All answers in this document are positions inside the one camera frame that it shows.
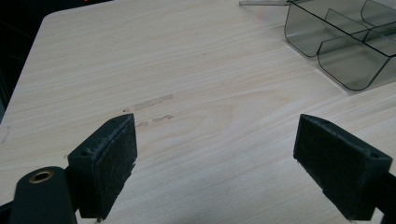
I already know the clear grey plastic organizer tray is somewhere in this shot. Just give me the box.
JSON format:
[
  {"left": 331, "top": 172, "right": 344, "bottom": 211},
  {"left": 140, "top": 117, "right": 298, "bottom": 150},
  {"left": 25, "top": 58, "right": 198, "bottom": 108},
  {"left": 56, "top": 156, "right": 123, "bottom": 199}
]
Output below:
[{"left": 283, "top": 0, "right": 396, "bottom": 92}]

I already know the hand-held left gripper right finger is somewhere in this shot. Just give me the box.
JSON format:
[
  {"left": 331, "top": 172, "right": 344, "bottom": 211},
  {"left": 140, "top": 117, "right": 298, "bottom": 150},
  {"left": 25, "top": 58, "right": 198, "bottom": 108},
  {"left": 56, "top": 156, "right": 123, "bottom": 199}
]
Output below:
[{"left": 292, "top": 113, "right": 393, "bottom": 221}]

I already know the thin grey flat strip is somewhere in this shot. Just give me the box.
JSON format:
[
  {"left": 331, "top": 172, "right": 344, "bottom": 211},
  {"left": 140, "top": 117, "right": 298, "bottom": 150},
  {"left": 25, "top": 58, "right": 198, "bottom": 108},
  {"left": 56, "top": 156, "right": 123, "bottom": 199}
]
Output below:
[{"left": 238, "top": 0, "right": 291, "bottom": 7}]

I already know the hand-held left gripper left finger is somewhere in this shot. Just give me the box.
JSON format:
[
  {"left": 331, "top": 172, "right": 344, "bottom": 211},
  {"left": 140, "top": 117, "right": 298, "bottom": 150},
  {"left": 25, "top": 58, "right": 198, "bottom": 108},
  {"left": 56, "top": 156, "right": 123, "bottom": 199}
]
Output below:
[{"left": 67, "top": 113, "right": 138, "bottom": 220}]

